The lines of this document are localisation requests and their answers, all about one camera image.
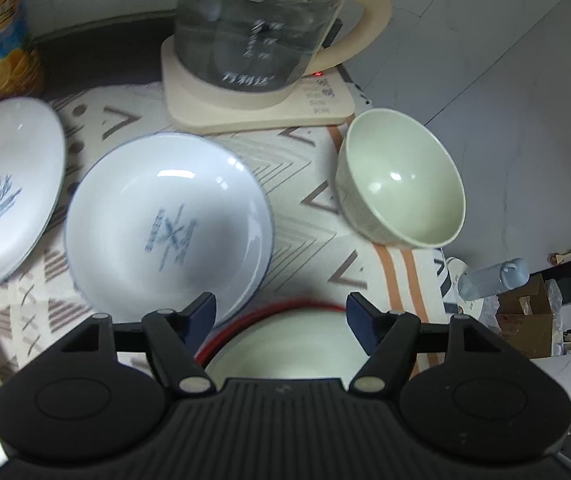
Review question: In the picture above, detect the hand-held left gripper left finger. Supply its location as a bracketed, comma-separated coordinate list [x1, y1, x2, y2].
[60, 291, 217, 396]

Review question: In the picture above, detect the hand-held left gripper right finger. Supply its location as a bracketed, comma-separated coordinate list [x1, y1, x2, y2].
[346, 292, 497, 394]

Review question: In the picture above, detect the white plate with cross print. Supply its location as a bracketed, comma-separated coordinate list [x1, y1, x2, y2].
[65, 132, 274, 326]

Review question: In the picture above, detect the white plate with script print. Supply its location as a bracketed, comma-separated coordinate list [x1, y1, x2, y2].
[0, 98, 67, 292]

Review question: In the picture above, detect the red-rimmed white bowl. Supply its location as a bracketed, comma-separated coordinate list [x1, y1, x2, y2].
[194, 299, 371, 382]

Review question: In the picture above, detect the patterned tablecloth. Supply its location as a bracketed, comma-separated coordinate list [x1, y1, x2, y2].
[0, 82, 461, 386]

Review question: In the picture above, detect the pale green bowl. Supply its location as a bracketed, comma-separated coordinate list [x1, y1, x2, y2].
[335, 108, 466, 249]

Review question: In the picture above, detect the clear bottle with blue cap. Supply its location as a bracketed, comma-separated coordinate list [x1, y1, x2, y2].
[458, 257, 530, 301]

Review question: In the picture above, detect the cardboard box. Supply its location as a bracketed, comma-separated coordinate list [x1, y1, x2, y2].
[495, 275, 561, 359]

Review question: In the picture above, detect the cream kettle base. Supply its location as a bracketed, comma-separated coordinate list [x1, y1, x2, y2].
[160, 35, 356, 136]

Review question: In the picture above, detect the glass kettle with cream handle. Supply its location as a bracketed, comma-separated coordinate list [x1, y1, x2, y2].
[172, 0, 393, 98]

